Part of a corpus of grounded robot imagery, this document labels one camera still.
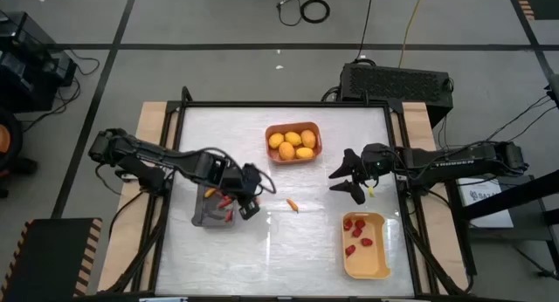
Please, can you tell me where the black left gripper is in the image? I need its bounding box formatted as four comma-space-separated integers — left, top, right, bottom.
212, 160, 263, 221

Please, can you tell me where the hazard-striped black floor mat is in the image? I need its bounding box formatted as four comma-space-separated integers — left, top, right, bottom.
0, 217, 104, 302
509, 0, 559, 22

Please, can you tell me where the white labelled box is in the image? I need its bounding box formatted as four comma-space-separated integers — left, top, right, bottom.
456, 175, 515, 230

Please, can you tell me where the plywood base board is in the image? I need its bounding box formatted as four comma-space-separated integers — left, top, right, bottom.
96, 100, 471, 294

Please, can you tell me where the yellow plastic basket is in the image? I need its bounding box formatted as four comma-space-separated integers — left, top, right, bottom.
341, 211, 392, 280

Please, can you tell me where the silver mounting bracket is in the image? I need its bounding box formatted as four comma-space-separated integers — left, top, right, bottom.
115, 170, 143, 184

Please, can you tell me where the coiled black cable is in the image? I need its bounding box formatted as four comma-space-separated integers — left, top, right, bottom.
300, 0, 331, 25

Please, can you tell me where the black side cart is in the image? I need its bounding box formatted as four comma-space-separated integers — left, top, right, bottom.
449, 168, 559, 281

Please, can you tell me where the grey plastic basket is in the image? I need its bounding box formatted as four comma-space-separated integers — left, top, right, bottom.
190, 183, 239, 229

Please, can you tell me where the thin black floor cable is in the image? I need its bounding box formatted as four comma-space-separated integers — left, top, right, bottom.
354, 0, 376, 65

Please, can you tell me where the black table frame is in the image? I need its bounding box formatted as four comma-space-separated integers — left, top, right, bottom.
104, 86, 477, 302

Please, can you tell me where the orange lemon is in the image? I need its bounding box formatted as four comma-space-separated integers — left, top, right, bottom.
300, 128, 317, 149
278, 141, 296, 161

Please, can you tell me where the black equipment rack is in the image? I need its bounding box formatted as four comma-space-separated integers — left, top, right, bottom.
0, 11, 79, 114

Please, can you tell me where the black perforated computer case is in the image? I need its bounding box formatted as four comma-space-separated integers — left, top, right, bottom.
339, 62, 455, 129

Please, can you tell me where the salmon-orange plastic basket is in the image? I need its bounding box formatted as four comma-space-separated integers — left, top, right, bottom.
265, 120, 324, 166

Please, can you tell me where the yellow power cable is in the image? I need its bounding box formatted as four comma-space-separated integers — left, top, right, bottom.
397, 0, 425, 70

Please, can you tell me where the black round machine orange centre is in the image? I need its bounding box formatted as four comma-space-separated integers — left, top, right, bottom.
0, 109, 39, 199

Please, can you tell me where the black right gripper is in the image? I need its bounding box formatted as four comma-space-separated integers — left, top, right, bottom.
328, 142, 398, 206

